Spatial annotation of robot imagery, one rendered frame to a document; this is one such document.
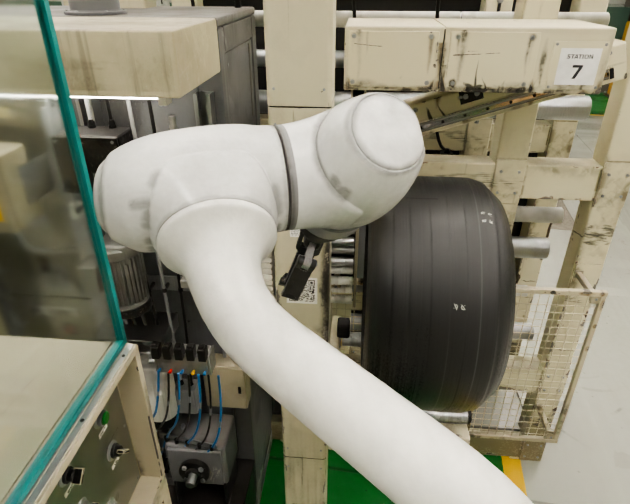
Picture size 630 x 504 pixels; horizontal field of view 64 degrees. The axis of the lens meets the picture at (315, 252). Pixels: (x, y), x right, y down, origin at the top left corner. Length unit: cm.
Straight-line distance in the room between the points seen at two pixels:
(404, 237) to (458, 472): 74
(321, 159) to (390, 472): 25
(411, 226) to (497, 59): 47
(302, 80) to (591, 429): 226
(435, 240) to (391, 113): 63
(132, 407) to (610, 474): 210
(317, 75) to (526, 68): 53
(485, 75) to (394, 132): 89
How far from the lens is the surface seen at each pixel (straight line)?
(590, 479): 262
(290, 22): 101
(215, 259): 39
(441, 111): 145
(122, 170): 44
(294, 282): 69
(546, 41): 134
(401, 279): 101
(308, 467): 165
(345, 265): 162
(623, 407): 303
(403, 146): 43
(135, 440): 121
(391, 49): 127
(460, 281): 103
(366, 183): 43
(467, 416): 138
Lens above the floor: 189
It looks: 29 degrees down
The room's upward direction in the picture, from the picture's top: straight up
